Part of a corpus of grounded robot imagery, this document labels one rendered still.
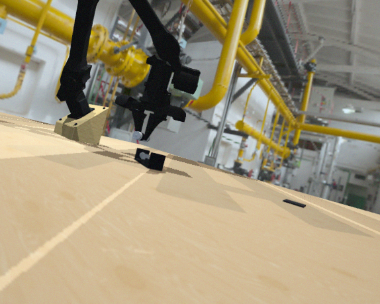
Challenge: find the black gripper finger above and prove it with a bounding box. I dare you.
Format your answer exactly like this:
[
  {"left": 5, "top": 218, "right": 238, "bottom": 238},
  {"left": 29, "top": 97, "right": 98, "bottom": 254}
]
[
  {"left": 129, "top": 108, "right": 147, "bottom": 132},
  {"left": 144, "top": 113, "right": 167, "bottom": 140}
]

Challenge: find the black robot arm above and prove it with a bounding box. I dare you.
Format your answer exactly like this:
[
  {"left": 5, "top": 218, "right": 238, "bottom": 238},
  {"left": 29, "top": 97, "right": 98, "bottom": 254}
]
[{"left": 56, "top": 0, "right": 201, "bottom": 119}]

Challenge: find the grey and black battery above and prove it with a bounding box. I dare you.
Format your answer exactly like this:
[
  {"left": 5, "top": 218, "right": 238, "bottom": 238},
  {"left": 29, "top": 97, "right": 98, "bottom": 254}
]
[{"left": 132, "top": 131, "right": 150, "bottom": 142}]

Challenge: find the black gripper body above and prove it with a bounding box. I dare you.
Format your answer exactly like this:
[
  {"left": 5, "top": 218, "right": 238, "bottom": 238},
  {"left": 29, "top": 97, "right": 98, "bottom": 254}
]
[{"left": 115, "top": 79, "right": 186, "bottom": 122}]

